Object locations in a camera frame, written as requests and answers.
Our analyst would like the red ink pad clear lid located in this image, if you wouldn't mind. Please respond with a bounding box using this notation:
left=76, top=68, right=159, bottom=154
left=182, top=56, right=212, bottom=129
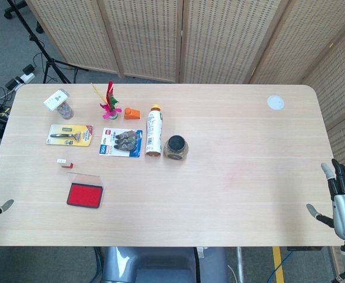
left=65, top=172, right=105, bottom=209

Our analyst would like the orange plastic block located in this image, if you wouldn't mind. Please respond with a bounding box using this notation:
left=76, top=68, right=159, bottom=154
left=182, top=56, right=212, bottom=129
left=124, top=107, right=141, bottom=120

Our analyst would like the white power strip with plugs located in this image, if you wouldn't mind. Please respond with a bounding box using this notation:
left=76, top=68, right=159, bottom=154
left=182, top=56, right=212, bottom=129
left=5, top=65, right=37, bottom=91

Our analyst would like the colourful feather shuttlecock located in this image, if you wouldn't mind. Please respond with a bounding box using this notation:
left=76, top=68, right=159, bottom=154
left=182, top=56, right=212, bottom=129
left=90, top=80, right=122, bottom=121

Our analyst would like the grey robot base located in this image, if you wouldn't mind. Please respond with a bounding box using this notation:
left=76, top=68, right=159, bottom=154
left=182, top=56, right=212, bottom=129
left=100, top=246, right=229, bottom=283

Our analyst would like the white stamp with red base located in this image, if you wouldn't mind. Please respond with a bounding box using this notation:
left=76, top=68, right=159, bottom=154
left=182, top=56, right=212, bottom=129
left=56, top=158, right=74, bottom=169

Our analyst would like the glass jar black lid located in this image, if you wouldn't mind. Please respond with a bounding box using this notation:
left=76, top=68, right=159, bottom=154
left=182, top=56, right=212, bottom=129
left=163, top=134, right=190, bottom=161

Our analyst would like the woven wooden folding screen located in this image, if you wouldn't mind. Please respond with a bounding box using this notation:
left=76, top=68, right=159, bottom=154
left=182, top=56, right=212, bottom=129
left=25, top=0, right=345, bottom=170

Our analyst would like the clear canister with white card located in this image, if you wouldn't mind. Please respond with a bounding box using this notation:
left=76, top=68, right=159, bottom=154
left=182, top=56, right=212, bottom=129
left=42, top=88, right=74, bottom=120

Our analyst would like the metal table leg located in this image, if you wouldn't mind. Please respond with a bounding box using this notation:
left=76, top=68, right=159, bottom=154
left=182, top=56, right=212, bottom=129
left=235, top=246, right=244, bottom=283

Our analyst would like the blue correction tape pack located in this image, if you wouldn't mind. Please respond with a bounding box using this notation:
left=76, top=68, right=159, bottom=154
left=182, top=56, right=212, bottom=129
left=97, top=127, right=144, bottom=159

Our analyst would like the blue cable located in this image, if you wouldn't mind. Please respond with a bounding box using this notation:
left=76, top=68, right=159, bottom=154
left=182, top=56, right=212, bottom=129
left=273, top=249, right=293, bottom=283

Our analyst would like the white round table grommet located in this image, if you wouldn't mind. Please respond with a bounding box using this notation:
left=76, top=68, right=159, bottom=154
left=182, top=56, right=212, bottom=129
left=267, top=94, right=286, bottom=111

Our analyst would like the black tripod stand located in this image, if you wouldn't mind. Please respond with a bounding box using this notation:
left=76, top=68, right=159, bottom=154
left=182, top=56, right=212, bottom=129
left=6, top=0, right=89, bottom=85

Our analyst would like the white bottle orange cap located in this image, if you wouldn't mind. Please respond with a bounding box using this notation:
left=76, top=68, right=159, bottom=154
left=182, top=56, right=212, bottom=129
left=144, top=103, right=164, bottom=157

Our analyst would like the black office chair base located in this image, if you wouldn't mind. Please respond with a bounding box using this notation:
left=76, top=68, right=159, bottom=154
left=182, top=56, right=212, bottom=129
left=4, top=0, right=44, bottom=33

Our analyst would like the yellow razor blister pack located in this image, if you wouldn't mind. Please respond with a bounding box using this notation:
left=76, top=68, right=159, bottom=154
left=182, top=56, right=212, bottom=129
left=45, top=124, right=94, bottom=147

